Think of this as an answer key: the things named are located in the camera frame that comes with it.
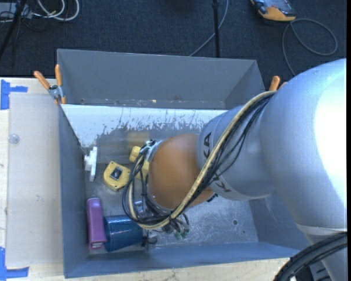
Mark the yellow toy figure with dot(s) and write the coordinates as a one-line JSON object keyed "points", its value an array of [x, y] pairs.
{"points": [[135, 154]]}

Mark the purple stapler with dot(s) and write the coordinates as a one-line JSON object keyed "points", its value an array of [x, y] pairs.
{"points": [[95, 224]]}

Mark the blue ribbed cup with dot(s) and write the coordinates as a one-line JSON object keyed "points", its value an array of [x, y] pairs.
{"points": [[121, 234]]}

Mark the white plastic block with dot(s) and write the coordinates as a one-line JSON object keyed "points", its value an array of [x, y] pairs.
{"points": [[91, 162]]}

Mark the pale flat board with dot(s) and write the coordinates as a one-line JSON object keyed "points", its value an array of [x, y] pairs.
{"points": [[32, 171]]}

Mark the grey metal bin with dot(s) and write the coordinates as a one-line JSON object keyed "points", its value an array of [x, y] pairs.
{"points": [[152, 80]]}

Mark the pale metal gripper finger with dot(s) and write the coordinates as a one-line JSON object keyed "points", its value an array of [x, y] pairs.
{"points": [[148, 244], [152, 239]]}

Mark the yellow tape measure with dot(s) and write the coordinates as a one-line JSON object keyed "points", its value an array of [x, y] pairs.
{"points": [[114, 176]]}

